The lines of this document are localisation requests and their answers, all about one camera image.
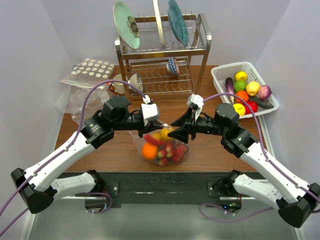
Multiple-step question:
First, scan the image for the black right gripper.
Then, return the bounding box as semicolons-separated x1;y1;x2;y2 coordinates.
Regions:
167;106;227;144

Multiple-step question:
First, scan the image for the yellow apple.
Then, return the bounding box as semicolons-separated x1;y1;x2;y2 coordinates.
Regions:
151;132;162;141

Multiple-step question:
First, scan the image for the clear polka dot zip bag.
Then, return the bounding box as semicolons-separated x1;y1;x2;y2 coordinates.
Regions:
129;124;189;166

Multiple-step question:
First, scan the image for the red chili pepper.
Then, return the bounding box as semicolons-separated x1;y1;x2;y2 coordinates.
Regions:
143;134;166;147

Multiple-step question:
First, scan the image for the orange fruit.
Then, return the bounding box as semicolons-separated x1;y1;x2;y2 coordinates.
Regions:
141;142;158;161

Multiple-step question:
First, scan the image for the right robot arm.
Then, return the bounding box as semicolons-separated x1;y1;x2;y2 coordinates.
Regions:
168;103;320;228

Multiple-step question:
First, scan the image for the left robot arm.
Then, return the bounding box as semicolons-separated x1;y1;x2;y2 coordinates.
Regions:
11;96;162;214

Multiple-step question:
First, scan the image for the cream mug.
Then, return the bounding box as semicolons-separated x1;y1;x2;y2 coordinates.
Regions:
112;74;125;95

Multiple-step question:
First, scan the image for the grey patterned bowl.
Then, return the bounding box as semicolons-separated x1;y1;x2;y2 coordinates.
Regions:
127;73;143;92

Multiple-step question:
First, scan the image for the pile of plastic bags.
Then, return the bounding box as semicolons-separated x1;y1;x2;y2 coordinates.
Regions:
54;58;115;124

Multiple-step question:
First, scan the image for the blue patterned bowl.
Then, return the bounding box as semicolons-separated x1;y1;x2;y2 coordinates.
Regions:
166;57;180;76

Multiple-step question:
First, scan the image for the purple eggplant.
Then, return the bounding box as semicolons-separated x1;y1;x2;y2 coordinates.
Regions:
225;77;235;104

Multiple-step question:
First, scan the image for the orange mini pumpkin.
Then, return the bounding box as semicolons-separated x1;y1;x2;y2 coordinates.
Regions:
235;90;249;104

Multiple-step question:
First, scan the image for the green custard apple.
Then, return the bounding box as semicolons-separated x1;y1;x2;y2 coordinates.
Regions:
233;81;247;92

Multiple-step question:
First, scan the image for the red apple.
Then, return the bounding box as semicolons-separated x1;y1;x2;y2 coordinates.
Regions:
244;101;258;115

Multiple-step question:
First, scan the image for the pale yellow fruit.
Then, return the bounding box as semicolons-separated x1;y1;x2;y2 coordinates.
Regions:
245;81;260;97

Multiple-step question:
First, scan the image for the steel dish rack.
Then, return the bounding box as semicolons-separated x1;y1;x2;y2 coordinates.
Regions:
114;13;212;96

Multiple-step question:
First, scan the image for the dark grey avocado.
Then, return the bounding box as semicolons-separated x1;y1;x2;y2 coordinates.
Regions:
249;96;274;109

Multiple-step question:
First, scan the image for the mint green floral plate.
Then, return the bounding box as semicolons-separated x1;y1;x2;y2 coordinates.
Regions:
113;1;140;50

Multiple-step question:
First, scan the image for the red onion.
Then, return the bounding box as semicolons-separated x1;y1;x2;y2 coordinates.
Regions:
257;85;272;100

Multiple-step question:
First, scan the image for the beige plate edge-on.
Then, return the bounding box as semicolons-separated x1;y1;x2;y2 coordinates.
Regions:
153;0;166;50

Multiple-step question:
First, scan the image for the teal plate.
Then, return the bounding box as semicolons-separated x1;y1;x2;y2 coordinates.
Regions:
167;0;189;47

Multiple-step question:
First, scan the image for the orange handled tool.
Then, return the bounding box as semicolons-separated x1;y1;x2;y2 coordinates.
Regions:
108;82;118;95

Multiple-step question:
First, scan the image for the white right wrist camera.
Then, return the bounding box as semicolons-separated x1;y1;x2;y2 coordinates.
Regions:
186;93;204;121

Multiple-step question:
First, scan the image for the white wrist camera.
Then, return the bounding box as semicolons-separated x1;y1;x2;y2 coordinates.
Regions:
186;93;204;121
141;95;160;126

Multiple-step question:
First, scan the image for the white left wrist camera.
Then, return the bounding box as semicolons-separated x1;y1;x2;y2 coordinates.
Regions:
141;95;160;126

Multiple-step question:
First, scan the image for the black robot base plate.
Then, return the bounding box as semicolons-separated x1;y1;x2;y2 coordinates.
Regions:
74;171;253;209

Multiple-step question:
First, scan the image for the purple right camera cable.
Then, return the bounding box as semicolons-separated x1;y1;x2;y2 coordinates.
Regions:
198;92;320;223

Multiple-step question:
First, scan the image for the aluminium frame rail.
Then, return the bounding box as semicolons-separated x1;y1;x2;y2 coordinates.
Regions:
18;114;307;240

